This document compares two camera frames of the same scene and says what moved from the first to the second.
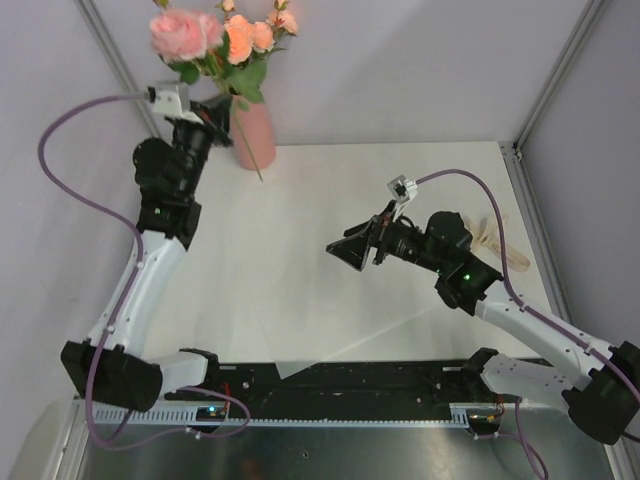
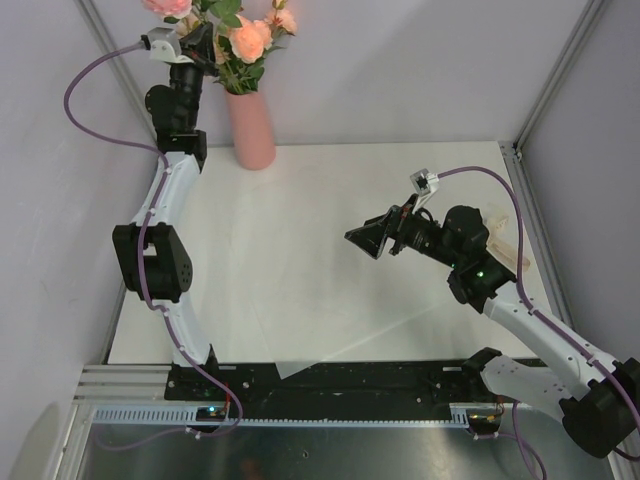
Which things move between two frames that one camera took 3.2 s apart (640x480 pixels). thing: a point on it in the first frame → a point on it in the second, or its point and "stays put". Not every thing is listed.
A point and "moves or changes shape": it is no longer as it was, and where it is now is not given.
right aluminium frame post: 590,14 stays put
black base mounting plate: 352,390 stays put
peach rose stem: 245,37 moves or changes shape
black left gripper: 215,115 → 198,46
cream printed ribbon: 485,235 stays put
